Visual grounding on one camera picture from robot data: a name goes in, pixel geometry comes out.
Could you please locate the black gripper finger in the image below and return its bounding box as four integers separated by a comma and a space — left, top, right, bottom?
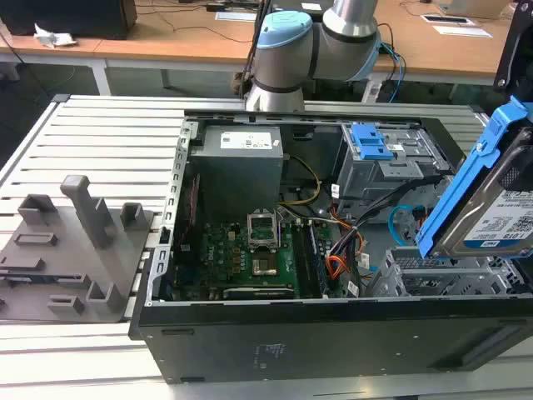
493, 0, 533, 102
497, 127, 533, 189

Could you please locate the hard disk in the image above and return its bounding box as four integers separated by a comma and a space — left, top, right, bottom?
415, 95, 533, 260

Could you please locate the metal disk bay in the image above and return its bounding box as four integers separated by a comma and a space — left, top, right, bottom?
368, 245, 528, 298

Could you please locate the black RAM slot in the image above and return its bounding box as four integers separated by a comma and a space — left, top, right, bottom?
290, 222, 313, 299

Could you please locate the white paper sheet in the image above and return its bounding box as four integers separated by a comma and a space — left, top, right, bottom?
431, 24, 493, 39
214, 11, 257, 23

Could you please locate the grey metal drive cage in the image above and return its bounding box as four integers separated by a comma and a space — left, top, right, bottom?
335, 122, 454, 218

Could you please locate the blue plastic cage latch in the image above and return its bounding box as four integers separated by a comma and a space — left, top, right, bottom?
351, 123, 395, 162

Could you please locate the RAM stick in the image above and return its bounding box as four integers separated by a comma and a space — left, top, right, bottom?
307, 222, 330, 295

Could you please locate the black open PC case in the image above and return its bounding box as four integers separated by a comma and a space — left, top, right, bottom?
128, 108, 533, 384

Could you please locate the brown shoe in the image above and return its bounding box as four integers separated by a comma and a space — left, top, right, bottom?
231, 71, 252, 99

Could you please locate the CPU socket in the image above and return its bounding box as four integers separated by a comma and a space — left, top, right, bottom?
252, 256, 279, 278

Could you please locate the metal socket cover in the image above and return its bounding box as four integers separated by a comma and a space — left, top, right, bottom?
247, 207, 279, 251

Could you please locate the grey power supply unit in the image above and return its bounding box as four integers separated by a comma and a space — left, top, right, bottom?
189, 124, 285, 212

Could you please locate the green motherboard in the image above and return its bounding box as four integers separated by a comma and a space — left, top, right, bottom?
172, 218, 346, 301

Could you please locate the wooden desk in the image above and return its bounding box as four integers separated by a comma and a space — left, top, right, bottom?
0, 0, 516, 88

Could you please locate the black box on desk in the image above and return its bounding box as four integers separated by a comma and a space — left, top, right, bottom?
0, 0, 138, 41

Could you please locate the crumpled white paper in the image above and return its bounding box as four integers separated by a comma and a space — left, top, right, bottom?
32, 22, 78, 49

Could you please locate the grey parts rack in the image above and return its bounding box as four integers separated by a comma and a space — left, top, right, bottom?
0, 174, 157, 324

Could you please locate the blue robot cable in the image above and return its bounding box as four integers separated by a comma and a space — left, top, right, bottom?
379, 40, 408, 103

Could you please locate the black sleeved cable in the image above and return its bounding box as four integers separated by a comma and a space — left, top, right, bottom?
351, 174, 454, 229

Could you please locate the blue disk wire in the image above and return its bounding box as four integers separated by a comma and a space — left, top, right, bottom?
388, 203, 422, 248

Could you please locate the multicolour power wire bundle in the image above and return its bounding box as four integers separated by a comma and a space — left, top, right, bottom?
327, 207, 368, 256

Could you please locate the yellow wire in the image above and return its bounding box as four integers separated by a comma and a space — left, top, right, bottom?
277, 155, 322, 207

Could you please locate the orange flat wire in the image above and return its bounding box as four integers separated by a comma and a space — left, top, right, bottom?
326, 253, 353, 280

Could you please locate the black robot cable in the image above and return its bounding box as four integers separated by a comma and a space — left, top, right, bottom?
242, 0, 274, 101

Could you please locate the thin red wire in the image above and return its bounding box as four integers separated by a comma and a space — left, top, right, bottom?
182, 172, 202, 251

